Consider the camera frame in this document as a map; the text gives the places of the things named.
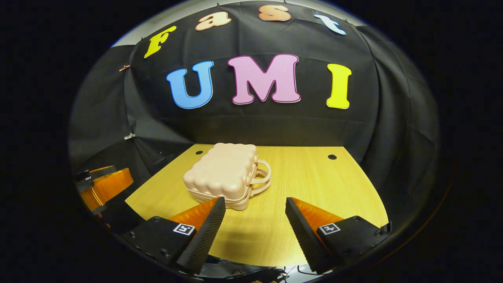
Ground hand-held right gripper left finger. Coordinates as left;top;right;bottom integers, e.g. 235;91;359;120
122;197;226;275

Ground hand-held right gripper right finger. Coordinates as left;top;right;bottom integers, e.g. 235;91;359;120
285;197;393;275

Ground pink suitcase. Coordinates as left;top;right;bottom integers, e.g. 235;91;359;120
183;143;272;211

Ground black cables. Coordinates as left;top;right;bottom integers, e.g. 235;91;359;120
204;255;315;282

